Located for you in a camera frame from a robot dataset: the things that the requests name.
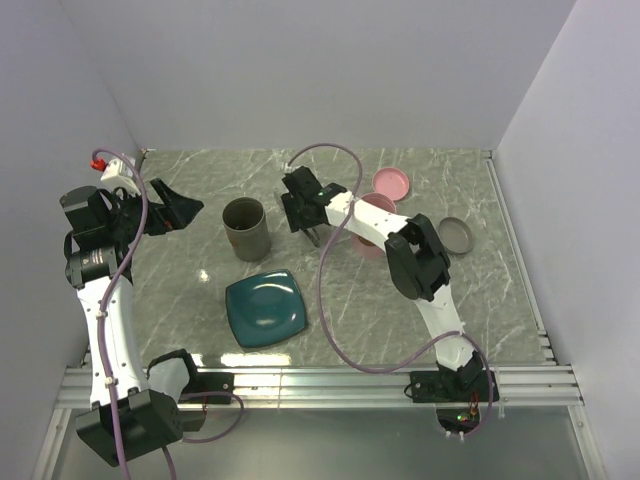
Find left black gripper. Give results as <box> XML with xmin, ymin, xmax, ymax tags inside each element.
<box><xmin>106</xmin><ymin>178</ymin><xmax>202</xmax><ymax>244</ymax></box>

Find metal food tongs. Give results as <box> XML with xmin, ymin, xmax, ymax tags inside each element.
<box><xmin>274</xmin><ymin>189</ymin><xmax>324</xmax><ymax>248</ymax></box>

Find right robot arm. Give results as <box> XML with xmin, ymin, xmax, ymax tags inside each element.
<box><xmin>281</xmin><ymin>167</ymin><xmax>483</xmax><ymax>400</ymax></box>

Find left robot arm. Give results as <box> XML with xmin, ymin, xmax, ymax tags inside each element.
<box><xmin>60</xmin><ymin>178</ymin><xmax>204</xmax><ymax>467</ymax></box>

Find grey steel canister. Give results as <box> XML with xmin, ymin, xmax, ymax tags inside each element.
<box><xmin>222</xmin><ymin>197</ymin><xmax>271</xmax><ymax>263</ymax></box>

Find pink canister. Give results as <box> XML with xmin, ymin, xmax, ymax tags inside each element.
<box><xmin>346</xmin><ymin>192</ymin><xmax>396</xmax><ymax>259</ymax></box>

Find teal square plate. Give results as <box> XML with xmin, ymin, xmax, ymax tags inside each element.
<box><xmin>225</xmin><ymin>269</ymin><xmax>308</xmax><ymax>350</ymax></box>

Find pink lid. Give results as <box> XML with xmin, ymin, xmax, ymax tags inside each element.
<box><xmin>372</xmin><ymin>167</ymin><xmax>410</xmax><ymax>202</ymax></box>

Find grey steel lid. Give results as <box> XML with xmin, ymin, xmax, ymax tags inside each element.
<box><xmin>437</xmin><ymin>217</ymin><xmax>474</xmax><ymax>255</ymax></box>

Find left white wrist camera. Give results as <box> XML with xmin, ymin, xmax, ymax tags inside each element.
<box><xmin>90</xmin><ymin>157</ymin><xmax>140</xmax><ymax>195</ymax></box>

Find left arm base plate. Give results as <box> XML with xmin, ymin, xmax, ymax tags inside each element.
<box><xmin>180</xmin><ymin>372</ymin><xmax>234</xmax><ymax>405</ymax></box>

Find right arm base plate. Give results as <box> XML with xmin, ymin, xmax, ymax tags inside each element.
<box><xmin>408</xmin><ymin>369</ymin><xmax>500</xmax><ymax>403</ymax></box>

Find aluminium rail frame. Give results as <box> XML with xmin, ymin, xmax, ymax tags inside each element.
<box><xmin>30</xmin><ymin>147</ymin><xmax>601</xmax><ymax>480</ymax></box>

